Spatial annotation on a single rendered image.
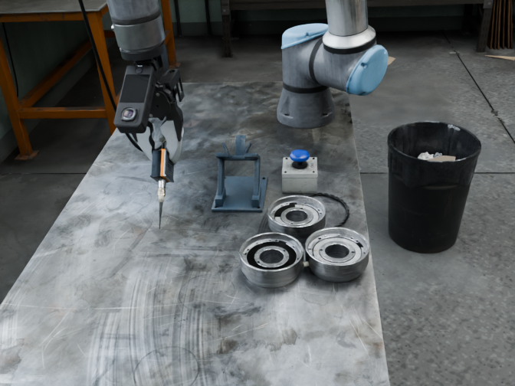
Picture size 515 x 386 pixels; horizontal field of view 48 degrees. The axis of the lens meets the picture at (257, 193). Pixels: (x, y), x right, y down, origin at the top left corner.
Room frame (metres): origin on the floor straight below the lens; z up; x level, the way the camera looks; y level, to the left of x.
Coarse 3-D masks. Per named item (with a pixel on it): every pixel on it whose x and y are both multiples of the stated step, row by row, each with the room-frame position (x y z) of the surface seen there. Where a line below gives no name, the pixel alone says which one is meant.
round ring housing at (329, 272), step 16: (320, 240) 0.80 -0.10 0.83; (336, 240) 0.80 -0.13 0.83; (352, 240) 0.80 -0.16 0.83; (320, 256) 0.76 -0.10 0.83; (336, 256) 0.79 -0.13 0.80; (352, 256) 0.75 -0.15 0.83; (368, 256) 0.75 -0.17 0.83; (320, 272) 0.73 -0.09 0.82; (336, 272) 0.72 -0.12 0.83; (352, 272) 0.72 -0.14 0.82
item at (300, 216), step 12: (276, 204) 0.91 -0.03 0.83; (300, 204) 0.92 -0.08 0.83; (312, 204) 0.91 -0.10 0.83; (288, 216) 0.89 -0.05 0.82; (300, 216) 0.90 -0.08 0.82; (312, 216) 0.87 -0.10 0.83; (324, 216) 0.86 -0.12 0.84; (276, 228) 0.84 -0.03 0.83; (288, 228) 0.83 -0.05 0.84; (300, 228) 0.83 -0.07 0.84; (312, 228) 0.83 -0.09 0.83; (300, 240) 0.83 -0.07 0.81
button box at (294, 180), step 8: (288, 160) 1.06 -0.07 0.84; (312, 160) 1.06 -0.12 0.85; (288, 168) 1.03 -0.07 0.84; (296, 168) 1.02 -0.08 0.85; (304, 168) 1.02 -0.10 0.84; (312, 168) 1.02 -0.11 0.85; (288, 176) 1.01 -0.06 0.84; (296, 176) 1.00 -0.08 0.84; (304, 176) 1.00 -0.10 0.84; (312, 176) 1.00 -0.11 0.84; (288, 184) 1.01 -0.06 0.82; (296, 184) 1.00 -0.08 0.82; (304, 184) 1.00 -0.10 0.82; (312, 184) 1.00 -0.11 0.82; (288, 192) 1.01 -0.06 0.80; (296, 192) 1.00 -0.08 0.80; (304, 192) 1.00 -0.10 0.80; (312, 192) 1.00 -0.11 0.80
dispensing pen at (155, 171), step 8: (160, 152) 0.89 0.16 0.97; (152, 160) 0.88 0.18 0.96; (160, 160) 0.88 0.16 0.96; (152, 168) 0.87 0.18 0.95; (160, 168) 0.87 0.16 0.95; (152, 176) 0.86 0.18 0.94; (160, 176) 0.86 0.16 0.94; (160, 184) 0.86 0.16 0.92; (160, 192) 0.85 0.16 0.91; (160, 200) 0.84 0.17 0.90; (160, 208) 0.83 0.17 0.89; (160, 216) 0.82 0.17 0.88
